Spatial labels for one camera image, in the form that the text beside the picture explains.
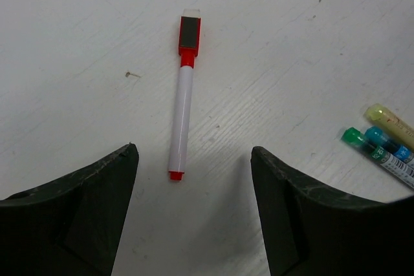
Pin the blue capped pen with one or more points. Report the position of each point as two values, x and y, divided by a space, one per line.
379 137

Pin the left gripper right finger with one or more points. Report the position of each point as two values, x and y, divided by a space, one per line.
310 228

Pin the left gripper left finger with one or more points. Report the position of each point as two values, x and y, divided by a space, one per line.
73 224

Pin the teal thin pen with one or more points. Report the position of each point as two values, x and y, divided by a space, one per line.
378 155

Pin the yellow barrel pen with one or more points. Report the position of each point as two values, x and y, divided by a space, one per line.
389 122

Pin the red pen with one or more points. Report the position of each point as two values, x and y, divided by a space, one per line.
188 49

